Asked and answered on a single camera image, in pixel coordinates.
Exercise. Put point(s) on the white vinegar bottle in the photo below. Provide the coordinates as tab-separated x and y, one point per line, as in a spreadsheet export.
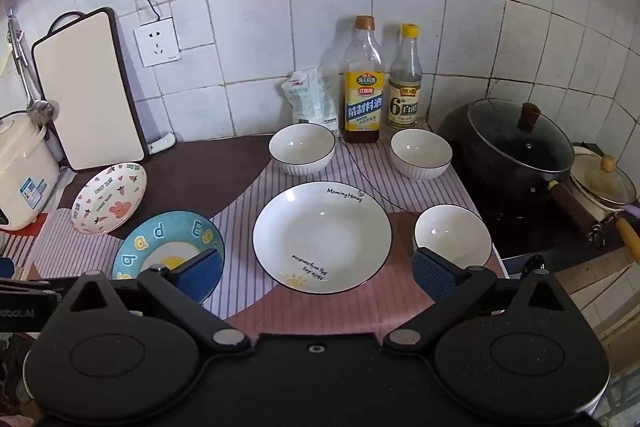
405	80

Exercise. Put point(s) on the small cream pot with lid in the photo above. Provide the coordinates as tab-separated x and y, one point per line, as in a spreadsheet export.
608	194

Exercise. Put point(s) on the white knife handle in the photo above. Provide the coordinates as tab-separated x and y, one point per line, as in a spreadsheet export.
164	143

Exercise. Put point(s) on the white cutting board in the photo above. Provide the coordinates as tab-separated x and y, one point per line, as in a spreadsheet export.
83	75

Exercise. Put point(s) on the black wok with lid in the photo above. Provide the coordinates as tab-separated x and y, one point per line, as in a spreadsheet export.
514	162

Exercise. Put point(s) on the cooking wine bottle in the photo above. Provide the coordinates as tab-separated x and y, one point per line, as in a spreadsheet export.
364	82

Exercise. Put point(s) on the white bowl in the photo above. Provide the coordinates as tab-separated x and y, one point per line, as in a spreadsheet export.
302	149
420	154
455	233

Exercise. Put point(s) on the white rice cooker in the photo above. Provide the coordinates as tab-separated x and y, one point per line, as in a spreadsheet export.
28	172

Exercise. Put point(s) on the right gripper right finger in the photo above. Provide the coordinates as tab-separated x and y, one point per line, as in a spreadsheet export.
456	293

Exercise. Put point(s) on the metal ladle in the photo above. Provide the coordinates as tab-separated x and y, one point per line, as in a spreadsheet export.
38	109

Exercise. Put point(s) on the white salt bag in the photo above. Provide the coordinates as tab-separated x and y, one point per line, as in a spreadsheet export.
313	96

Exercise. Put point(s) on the large white plate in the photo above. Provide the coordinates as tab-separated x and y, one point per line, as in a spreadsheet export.
322	238

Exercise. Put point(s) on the striped pink table mat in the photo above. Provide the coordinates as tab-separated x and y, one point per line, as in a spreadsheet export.
246	295

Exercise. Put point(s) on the pink rabbit carrot plate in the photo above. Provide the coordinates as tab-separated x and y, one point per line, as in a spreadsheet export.
109	199

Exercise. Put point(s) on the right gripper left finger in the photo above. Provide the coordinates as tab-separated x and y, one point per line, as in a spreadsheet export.
175	296

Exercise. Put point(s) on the white wall socket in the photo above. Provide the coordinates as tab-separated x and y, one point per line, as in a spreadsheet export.
157	43

